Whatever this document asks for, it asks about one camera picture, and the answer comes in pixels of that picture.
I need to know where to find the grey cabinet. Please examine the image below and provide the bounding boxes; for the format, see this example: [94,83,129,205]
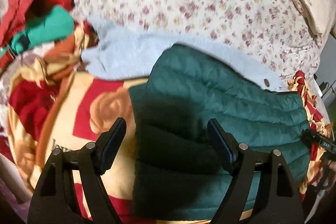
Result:
[315,34,336,109]

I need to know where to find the white power strip with plugs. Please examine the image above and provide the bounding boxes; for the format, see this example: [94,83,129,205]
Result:
[313,74,329,97]

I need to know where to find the bright green garment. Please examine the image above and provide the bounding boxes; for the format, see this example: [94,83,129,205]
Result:
[1,5,75,56]

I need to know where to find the light blue fleece garment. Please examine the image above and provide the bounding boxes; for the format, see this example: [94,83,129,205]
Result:
[81,15,287,92]

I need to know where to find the floral bed sheet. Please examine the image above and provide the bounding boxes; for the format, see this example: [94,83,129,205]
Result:
[72,0,320,79]

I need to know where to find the dark green puffer jacket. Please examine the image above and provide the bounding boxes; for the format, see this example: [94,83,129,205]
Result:
[129,44,310,221]

